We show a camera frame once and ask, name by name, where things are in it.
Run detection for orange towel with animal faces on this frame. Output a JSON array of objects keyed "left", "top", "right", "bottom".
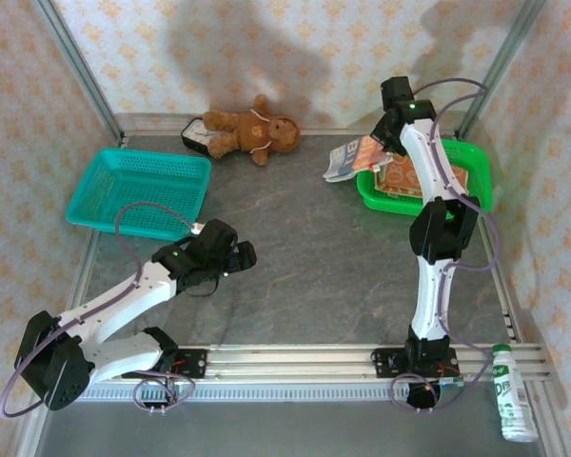
[{"left": 374, "top": 154, "right": 471, "bottom": 199}]

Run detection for green plastic basket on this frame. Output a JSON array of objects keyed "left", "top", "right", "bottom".
[{"left": 355, "top": 138, "right": 494, "bottom": 218}]

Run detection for teal plastic basket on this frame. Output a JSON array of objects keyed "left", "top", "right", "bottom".
[{"left": 65, "top": 147, "right": 214, "bottom": 242}]

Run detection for black alarm clock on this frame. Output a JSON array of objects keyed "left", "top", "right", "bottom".
[{"left": 179, "top": 117, "right": 215, "bottom": 154}]

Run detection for brown teddy bear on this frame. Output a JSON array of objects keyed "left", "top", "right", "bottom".
[{"left": 202, "top": 93, "right": 304, "bottom": 167}]

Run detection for white and green plastic bottle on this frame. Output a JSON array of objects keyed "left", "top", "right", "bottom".
[{"left": 490, "top": 343, "right": 540, "bottom": 444}]

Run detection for short black cable loop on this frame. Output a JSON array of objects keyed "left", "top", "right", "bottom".
[{"left": 183, "top": 280, "right": 220, "bottom": 299}]

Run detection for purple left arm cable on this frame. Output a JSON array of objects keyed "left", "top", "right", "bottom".
[{"left": 0, "top": 202, "right": 199, "bottom": 420}]

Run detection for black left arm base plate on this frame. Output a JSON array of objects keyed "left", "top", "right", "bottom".
[{"left": 161, "top": 348, "right": 208, "bottom": 381}]

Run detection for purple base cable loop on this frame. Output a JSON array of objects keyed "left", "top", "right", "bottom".
[
  {"left": 132, "top": 366, "right": 196, "bottom": 415},
  {"left": 389, "top": 370, "right": 463, "bottom": 413}
]

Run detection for aluminium frame post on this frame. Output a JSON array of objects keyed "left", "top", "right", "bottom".
[
  {"left": 36, "top": 0, "right": 125, "bottom": 144},
  {"left": 456, "top": 0, "right": 548, "bottom": 142}
]

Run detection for aluminium mounting rail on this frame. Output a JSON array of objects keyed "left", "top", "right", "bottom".
[{"left": 89, "top": 343, "right": 553, "bottom": 382}]

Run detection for slotted grey cable duct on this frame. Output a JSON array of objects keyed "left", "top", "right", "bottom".
[{"left": 75, "top": 384, "right": 501, "bottom": 402}]

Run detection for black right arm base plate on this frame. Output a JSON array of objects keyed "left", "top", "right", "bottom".
[{"left": 373, "top": 348, "right": 458, "bottom": 380}]

